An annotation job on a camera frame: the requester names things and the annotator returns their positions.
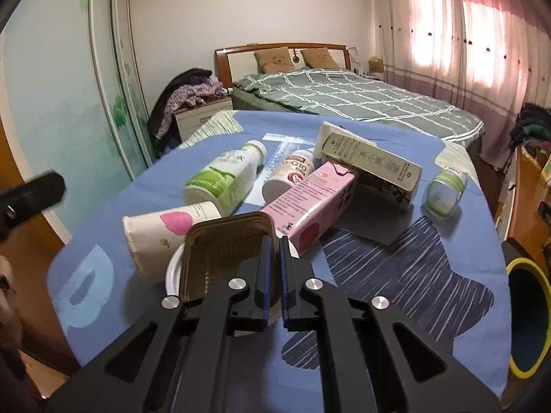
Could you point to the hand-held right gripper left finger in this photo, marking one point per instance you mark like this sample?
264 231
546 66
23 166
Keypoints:
267 266

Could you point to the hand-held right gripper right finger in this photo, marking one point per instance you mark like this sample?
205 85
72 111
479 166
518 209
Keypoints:
285 266

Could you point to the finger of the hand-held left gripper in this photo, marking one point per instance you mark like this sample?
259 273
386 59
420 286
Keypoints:
34 195

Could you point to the brown plastic tray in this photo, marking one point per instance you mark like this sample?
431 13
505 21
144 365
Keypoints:
215 245

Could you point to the yellow rimmed trash bin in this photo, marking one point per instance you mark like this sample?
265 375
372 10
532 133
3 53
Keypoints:
523 266

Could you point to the pink drink carton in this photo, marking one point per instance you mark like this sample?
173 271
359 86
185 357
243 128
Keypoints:
314 206

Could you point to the sliding door wardrobe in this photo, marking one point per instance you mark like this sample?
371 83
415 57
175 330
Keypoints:
64 116

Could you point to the white supplement bottle red label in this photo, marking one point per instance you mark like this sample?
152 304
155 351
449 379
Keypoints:
287 176

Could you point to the white paper plate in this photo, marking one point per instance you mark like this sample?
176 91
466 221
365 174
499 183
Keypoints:
174 272

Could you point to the green and white plastic bottle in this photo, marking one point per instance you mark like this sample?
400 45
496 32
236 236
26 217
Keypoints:
224 176

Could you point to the blue printed tablecloth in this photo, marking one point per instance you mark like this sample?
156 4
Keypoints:
387 266

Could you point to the paper cup with pink flower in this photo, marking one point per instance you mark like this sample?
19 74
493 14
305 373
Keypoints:
150 241

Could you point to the white nightstand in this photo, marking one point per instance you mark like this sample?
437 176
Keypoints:
202 116

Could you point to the small clear green bottle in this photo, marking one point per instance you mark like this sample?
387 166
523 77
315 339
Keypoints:
443 193

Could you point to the bed with green plaid duvet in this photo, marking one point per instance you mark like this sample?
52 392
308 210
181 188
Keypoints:
344 94

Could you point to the brown pillow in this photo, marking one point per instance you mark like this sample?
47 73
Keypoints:
273 60
319 58

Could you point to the wooden headboard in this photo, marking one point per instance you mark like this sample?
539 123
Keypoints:
241 58

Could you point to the orange wooden cabinet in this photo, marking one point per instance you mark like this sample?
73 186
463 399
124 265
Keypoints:
527 206

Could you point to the heap of dark clothes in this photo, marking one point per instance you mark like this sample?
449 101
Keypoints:
531 127

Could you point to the pink and white curtain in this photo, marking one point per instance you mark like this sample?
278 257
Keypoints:
452 30

